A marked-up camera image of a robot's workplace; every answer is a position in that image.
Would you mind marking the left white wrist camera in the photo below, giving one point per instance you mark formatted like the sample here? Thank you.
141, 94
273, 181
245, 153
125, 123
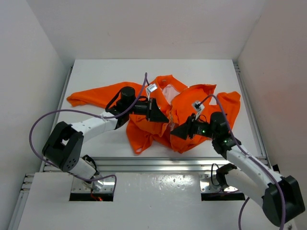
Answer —
150, 89

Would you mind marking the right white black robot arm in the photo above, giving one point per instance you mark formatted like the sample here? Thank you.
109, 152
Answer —
279, 197

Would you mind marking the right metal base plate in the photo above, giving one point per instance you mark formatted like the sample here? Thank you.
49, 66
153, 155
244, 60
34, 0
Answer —
208, 187

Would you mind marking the orange zip jacket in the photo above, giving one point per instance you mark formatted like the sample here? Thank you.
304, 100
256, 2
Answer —
175, 99

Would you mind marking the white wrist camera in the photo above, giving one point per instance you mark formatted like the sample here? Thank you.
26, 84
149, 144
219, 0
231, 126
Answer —
198, 107
150, 89

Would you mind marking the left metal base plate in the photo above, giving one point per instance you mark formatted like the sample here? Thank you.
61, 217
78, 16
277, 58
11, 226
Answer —
106, 185

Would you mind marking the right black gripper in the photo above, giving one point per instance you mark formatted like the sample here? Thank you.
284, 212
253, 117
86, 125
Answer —
187, 129

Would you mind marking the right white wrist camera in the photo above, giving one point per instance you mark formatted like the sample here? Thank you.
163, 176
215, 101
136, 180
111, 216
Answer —
198, 107

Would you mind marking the metal base plate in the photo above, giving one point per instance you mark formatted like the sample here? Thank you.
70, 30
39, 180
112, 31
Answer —
208, 187
106, 185

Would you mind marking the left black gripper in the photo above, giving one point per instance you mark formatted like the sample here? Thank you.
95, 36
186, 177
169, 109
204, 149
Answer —
152, 113

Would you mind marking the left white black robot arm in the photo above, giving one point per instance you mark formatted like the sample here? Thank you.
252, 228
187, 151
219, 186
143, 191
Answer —
64, 145

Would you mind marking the aluminium rail frame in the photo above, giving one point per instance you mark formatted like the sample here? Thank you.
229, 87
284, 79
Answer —
157, 190

